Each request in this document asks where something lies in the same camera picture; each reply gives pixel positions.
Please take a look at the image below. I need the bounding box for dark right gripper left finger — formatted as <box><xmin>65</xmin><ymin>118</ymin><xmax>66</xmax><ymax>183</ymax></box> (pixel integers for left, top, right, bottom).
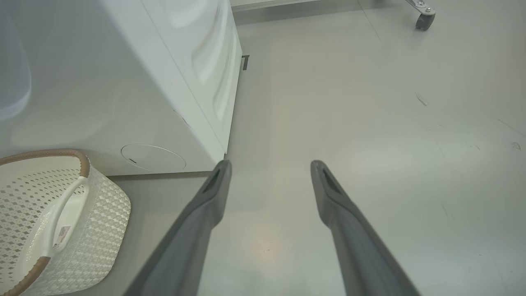
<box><xmin>123</xmin><ymin>160</ymin><xmax>233</xmax><ymax>296</ymax></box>

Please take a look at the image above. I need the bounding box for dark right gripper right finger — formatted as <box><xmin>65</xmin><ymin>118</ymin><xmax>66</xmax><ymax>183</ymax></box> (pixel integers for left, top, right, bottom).
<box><xmin>310</xmin><ymin>160</ymin><xmax>422</xmax><ymax>296</ymax></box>

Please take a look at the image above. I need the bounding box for cream perforated laundry basket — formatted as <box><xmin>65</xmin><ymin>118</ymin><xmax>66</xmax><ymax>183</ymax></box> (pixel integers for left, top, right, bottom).
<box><xmin>0</xmin><ymin>149</ymin><xmax>132</xmax><ymax>296</ymax></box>

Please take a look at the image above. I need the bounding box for paper basket product sticker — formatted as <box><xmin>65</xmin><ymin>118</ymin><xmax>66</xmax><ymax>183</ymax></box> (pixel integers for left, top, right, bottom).
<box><xmin>51</xmin><ymin>225</ymin><xmax>73</xmax><ymax>250</ymax></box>

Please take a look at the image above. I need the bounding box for white front-load washing machine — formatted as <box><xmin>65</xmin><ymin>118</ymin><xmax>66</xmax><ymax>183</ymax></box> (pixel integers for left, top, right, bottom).
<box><xmin>0</xmin><ymin>0</ymin><xmax>243</xmax><ymax>176</ymax></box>

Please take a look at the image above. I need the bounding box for round white filter cover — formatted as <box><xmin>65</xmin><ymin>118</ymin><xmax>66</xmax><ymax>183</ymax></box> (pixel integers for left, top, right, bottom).
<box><xmin>121</xmin><ymin>143</ymin><xmax>187</xmax><ymax>171</ymax></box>

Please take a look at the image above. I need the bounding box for metal caster leg black wheel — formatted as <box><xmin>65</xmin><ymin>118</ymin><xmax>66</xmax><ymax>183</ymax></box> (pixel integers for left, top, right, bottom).
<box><xmin>405</xmin><ymin>0</ymin><xmax>436</xmax><ymax>31</ymax></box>

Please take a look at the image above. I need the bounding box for white mobile partition panel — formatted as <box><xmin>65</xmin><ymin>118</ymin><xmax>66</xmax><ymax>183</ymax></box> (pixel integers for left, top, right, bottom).
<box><xmin>229</xmin><ymin>0</ymin><xmax>325</xmax><ymax>12</ymax></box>

